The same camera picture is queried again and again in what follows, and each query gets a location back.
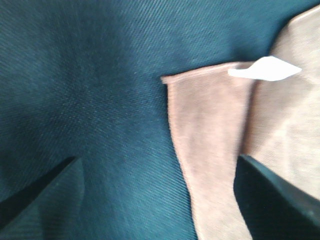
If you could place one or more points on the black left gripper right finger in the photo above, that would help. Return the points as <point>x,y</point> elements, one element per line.
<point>273,208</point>

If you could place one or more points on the brown microfibre towel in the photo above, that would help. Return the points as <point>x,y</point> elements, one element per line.
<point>268,109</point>

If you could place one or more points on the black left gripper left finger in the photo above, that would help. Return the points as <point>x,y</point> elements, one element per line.
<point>45,200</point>

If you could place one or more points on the black table cloth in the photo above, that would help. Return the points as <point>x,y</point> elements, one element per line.
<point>82,105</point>

